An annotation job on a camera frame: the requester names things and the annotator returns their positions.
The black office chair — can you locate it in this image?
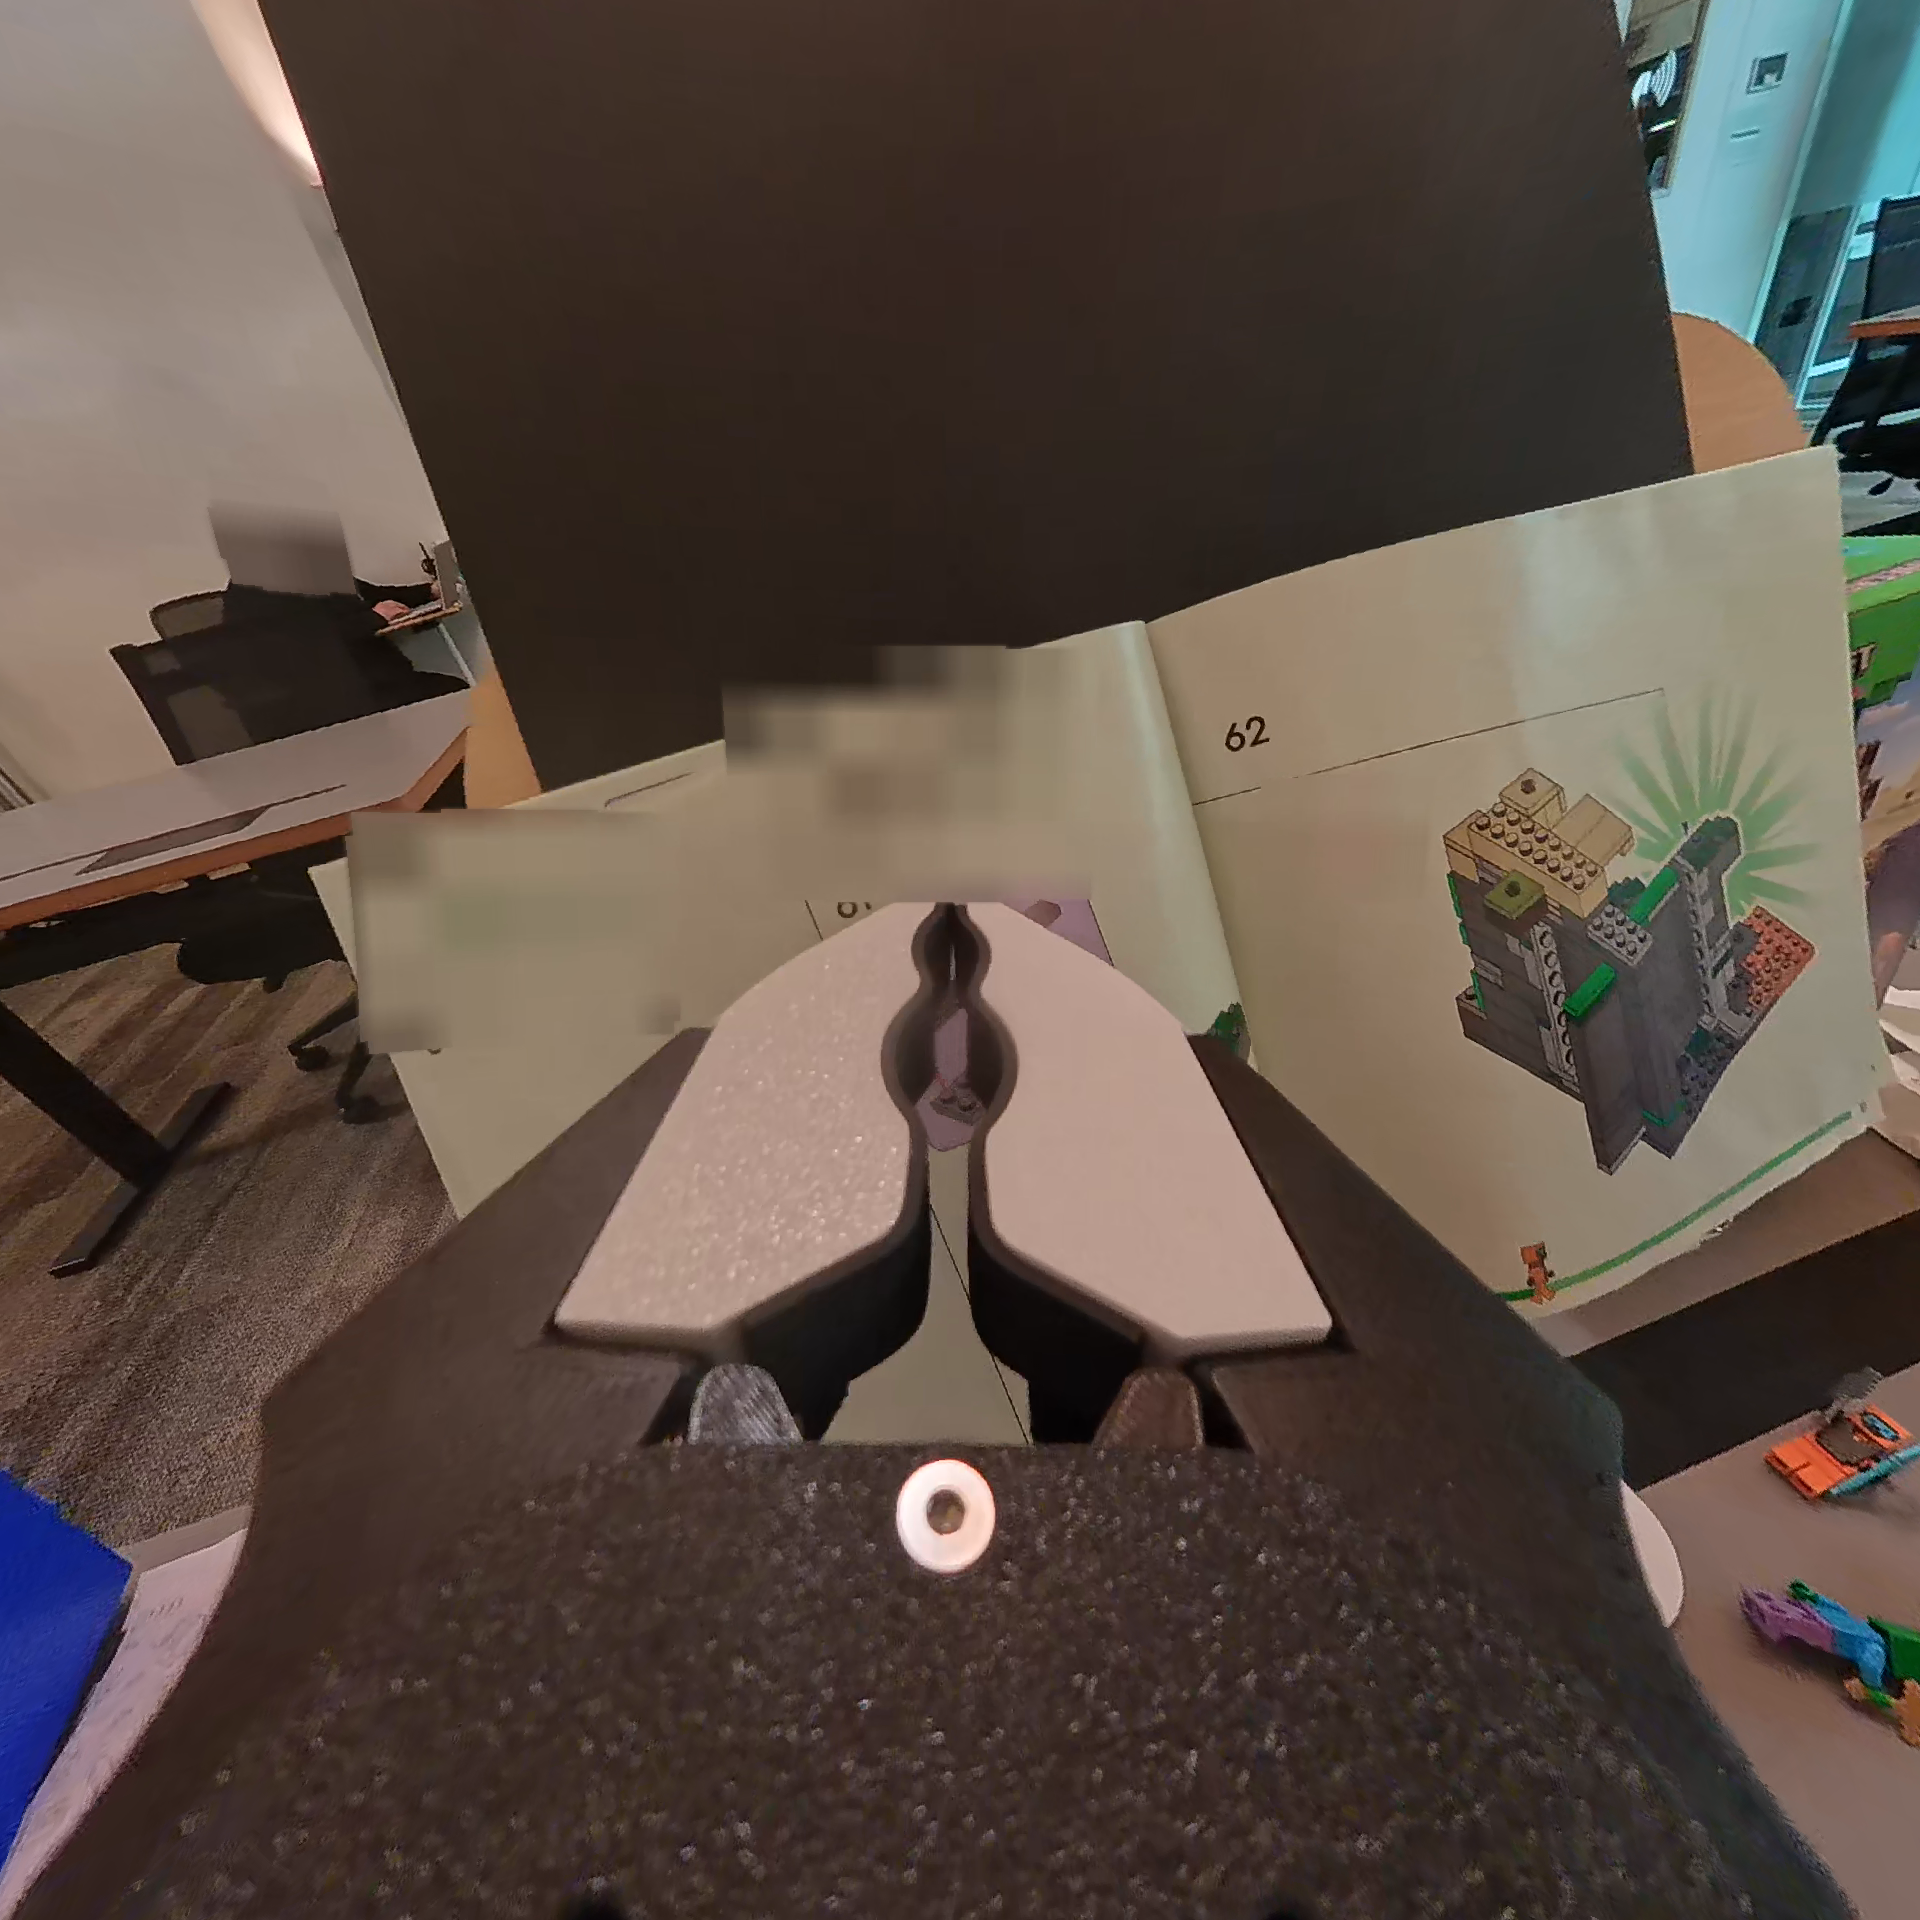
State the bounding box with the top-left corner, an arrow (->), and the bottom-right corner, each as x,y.
1801,194 -> 1920,497
114,588 -> 406,1125

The blue plastic bin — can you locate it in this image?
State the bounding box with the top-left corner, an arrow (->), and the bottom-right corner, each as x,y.
0,1466 -> 136,1868

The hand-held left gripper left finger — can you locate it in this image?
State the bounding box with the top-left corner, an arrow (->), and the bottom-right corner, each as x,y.
552,893 -> 948,1353

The black backing board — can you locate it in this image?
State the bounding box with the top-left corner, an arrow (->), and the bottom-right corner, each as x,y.
264,0 -> 1695,796

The white lamp base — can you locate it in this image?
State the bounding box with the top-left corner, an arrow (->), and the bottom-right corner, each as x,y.
1622,1480 -> 1689,1635

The pile of colourful brick figures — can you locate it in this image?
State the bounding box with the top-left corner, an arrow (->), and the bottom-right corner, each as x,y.
1741,1367 -> 1920,1750

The wooden office table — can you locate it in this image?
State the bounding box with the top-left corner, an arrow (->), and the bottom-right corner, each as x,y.
0,691 -> 481,1278

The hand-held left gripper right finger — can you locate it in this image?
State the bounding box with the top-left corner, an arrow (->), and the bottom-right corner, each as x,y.
959,893 -> 1338,1367

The green toy box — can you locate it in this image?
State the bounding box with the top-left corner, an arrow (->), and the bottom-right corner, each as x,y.
1837,535 -> 1920,903

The open instruction booklet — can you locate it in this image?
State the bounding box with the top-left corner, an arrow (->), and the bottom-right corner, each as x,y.
315,450 -> 1887,1320

